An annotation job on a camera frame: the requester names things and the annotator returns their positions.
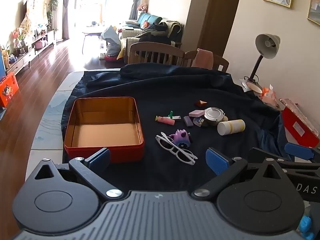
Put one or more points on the red floor cushion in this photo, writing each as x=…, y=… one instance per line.
x=110, y=58

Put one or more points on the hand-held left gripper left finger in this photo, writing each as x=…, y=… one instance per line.
x=100, y=158

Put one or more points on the teal sofa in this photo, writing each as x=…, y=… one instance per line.
x=150, y=18

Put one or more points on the beige blanket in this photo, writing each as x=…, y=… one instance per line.
x=173, y=28

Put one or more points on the pile of dark clothes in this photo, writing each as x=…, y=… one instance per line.
x=152, y=33

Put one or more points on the purple block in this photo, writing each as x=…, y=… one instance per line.
x=188, y=121

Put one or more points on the purple spiky toy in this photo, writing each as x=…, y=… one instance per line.
x=181, y=137

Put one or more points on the white and yellow bottle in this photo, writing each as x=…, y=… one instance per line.
x=231, y=127

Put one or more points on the grey desk lamp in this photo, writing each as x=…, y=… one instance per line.
x=267, y=43

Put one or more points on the blue and white bag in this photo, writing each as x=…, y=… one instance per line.
x=112, y=40

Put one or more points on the red ingot ornament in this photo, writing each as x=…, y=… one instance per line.
x=200, y=103

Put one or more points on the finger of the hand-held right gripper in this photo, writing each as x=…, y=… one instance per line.
x=297, y=150
x=265, y=153

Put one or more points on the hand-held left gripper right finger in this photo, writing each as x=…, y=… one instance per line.
x=217, y=161

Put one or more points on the red metal tin box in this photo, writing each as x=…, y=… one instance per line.
x=105, y=130

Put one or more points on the small blue packet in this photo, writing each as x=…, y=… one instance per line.
x=198, y=121

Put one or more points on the tall green plant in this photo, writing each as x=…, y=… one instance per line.
x=52, y=10

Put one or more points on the low wooden cabinet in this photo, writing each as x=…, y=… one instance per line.
x=25, y=57

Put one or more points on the pink towel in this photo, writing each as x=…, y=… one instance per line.
x=203, y=58

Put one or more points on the orange and pink plastic bag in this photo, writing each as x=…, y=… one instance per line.
x=270, y=97

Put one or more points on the green push pin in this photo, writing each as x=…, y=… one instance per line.
x=171, y=114

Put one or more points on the red box with clear lid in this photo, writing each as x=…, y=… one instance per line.
x=297, y=127

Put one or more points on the silver nail clipper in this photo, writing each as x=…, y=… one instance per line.
x=177, y=118

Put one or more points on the bright blue object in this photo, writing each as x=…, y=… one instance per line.
x=305, y=225

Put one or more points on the wooden dining chair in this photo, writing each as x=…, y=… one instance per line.
x=221, y=61
x=155, y=46

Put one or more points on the white sunglasses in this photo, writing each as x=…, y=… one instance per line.
x=167, y=143

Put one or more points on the plush doll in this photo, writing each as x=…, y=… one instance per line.
x=143, y=7

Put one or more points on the red plush pillow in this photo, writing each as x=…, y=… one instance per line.
x=146, y=25

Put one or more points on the small cream ball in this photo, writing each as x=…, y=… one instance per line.
x=225, y=118

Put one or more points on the brown wooden door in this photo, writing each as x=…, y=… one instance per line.
x=220, y=22

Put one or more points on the pink square block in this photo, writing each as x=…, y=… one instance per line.
x=196, y=113

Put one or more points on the dark blue cloth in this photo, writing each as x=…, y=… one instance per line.
x=150, y=92

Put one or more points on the round jar with silver lid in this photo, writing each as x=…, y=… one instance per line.
x=212, y=116

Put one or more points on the pink cylinder tube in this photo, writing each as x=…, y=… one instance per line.
x=166, y=121

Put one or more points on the coffee table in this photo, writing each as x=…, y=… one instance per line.
x=92, y=31

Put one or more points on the potted flowers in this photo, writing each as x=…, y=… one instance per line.
x=18, y=37

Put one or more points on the orange gift box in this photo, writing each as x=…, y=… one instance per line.
x=7, y=90

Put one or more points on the white standing air conditioner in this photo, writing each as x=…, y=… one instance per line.
x=59, y=15

